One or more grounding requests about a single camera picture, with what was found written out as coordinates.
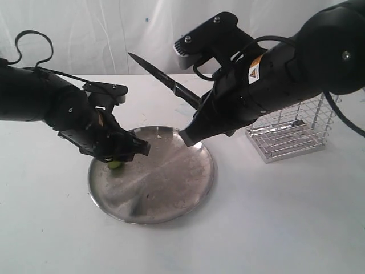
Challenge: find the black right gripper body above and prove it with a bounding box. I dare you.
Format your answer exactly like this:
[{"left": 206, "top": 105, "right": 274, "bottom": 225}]
[{"left": 210, "top": 47, "right": 288, "bottom": 136}]

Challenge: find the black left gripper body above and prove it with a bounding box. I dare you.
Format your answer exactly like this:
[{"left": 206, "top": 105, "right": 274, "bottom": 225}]
[{"left": 56, "top": 107, "right": 134, "bottom": 163}]

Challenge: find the black kitchen knife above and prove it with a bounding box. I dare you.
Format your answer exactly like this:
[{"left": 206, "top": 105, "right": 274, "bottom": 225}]
[{"left": 128, "top": 52, "right": 200, "bottom": 110}]

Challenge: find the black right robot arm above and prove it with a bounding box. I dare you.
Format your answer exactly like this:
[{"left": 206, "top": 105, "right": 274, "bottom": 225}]
[{"left": 176, "top": 1, "right": 364, "bottom": 146}]

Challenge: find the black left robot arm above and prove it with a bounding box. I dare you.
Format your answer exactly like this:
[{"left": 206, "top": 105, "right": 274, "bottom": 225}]
[{"left": 1, "top": 59, "right": 151, "bottom": 163}]

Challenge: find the round steel plate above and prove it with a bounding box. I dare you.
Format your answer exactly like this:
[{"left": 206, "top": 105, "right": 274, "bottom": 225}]
[{"left": 88, "top": 126, "right": 216, "bottom": 225}]

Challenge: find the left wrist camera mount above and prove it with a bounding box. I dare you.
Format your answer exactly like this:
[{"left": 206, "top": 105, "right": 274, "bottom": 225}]
[{"left": 82, "top": 82, "right": 128, "bottom": 114}]

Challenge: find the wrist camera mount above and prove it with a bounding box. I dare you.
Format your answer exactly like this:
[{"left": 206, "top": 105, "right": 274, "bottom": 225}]
[
  {"left": 173, "top": 11, "right": 253, "bottom": 70},
  {"left": 82, "top": 82, "right": 128, "bottom": 114}
]

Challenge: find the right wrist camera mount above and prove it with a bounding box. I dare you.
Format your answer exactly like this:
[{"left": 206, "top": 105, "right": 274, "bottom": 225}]
[{"left": 173, "top": 11, "right": 253, "bottom": 70}]

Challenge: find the chrome wire utensil holder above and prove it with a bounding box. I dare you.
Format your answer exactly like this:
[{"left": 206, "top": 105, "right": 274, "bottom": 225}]
[{"left": 245, "top": 94, "right": 336, "bottom": 163}]

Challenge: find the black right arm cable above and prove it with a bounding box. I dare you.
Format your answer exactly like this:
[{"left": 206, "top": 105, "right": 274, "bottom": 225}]
[{"left": 193, "top": 35, "right": 365, "bottom": 135}]

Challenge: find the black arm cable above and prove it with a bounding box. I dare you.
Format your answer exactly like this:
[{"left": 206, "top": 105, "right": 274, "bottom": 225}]
[
  {"left": 193, "top": 35, "right": 365, "bottom": 135},
  {"left": 0, "top": 30, "right": 120, "bottom": 100}
]

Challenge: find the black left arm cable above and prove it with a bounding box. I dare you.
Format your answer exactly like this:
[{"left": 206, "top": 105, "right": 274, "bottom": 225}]
[{"left": 0, "top": 30, "right": 120, "bottom": 100}]

